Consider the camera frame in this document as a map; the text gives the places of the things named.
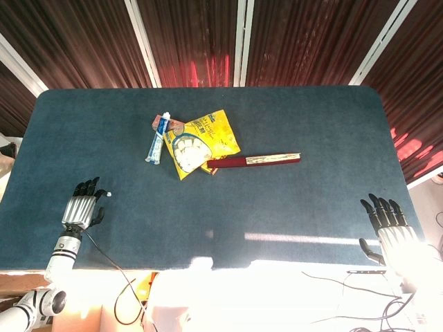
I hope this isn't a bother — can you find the red folding fan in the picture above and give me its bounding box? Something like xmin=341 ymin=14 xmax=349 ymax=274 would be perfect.
xmin=206 ymin=152 xmax=302 ymax=175

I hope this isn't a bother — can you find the yellow snack bag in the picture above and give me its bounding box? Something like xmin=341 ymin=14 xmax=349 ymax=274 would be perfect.
xmin=163 ymin=109 xmax=242 ymax=181

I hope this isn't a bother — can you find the blue white toothpaste tube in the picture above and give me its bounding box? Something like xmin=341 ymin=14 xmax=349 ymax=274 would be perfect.
xmin=145 ymin=111 xmax=172 ymax=165

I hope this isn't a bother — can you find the white window frame bar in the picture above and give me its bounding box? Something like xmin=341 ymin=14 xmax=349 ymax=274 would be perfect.
xmin=233 ymin=0 xmax=255 ymax=88

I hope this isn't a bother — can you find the dark blue table mat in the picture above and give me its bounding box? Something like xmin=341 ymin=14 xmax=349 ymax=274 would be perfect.
xmin=0 ymin=86 xmax=426 ymax=271

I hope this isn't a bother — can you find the black cables bundle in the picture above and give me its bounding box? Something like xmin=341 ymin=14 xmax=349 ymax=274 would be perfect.
xmin=301 ymin=270 xmax=416 ymax=332

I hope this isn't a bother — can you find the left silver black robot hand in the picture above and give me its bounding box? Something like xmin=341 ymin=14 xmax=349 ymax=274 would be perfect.
xmin=61 ymin=176 xmax=106 ymax=230

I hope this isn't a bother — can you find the brown flat packet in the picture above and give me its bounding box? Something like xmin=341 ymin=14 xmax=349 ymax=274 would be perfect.
xmin=152 ymin=115 xmax=185 ymax=135

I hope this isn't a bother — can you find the dark red curtain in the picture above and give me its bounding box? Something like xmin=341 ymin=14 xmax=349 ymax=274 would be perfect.
xmin=0 ymin=0 xmax=443 ymax=184

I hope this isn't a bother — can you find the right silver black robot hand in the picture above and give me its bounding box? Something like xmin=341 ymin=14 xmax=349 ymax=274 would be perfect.
xmin=359 ymin=193 xmax=422 ymax=274

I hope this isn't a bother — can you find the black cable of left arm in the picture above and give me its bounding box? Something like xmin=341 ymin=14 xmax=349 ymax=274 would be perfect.
xmin=82 ymin=229 xmax=148 ymax=326

